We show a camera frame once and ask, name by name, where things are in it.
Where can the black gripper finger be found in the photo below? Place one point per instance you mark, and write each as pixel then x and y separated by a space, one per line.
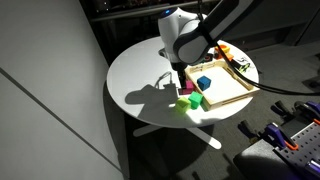
pixel 182 83

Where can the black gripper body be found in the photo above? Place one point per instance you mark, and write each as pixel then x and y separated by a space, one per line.
pixel 180 69

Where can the pink block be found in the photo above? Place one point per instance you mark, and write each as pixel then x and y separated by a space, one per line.
pixel 188 89

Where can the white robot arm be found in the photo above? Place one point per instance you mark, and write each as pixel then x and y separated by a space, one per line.
pixel 187 36

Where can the blue block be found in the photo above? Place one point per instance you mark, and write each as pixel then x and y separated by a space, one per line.
pixel 203 83

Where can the dark green block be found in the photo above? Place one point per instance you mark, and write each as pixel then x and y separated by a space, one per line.
pixel 195 98

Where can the light green block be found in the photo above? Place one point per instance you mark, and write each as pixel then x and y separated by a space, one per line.
pixel 182 105

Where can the wooden tray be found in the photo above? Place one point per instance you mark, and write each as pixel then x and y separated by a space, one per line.
pixel 225 87

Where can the orange object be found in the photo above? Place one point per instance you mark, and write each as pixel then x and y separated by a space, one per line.
pixel 222 49

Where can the green black checkered object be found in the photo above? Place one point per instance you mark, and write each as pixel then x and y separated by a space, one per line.
pixel 243 68

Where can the purple orange clamp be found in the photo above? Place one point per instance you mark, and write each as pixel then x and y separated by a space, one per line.
pixel 277 137

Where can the dark grey cart top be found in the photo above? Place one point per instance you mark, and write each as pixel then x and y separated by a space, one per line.
pixel 260 162

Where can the purple black clamp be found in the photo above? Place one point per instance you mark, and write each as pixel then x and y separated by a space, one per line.
pixel 308 111

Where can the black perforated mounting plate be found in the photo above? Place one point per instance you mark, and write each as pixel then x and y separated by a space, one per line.
pixel 305 160

